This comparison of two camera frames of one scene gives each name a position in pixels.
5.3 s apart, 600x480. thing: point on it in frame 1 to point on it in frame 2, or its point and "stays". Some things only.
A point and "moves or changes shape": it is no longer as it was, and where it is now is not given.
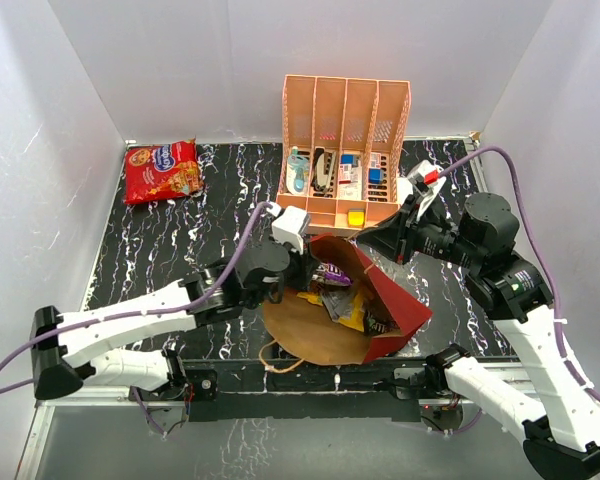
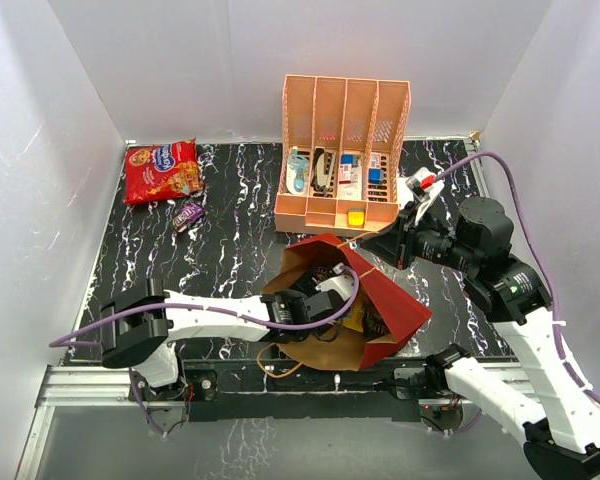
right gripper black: (387, 236) stays
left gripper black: (305, 265) to (307, 284)
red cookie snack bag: (161, 171) stays
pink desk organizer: (344, 143) stays
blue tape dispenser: (298, 172) stays
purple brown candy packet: (330, 273) moves or changes shape
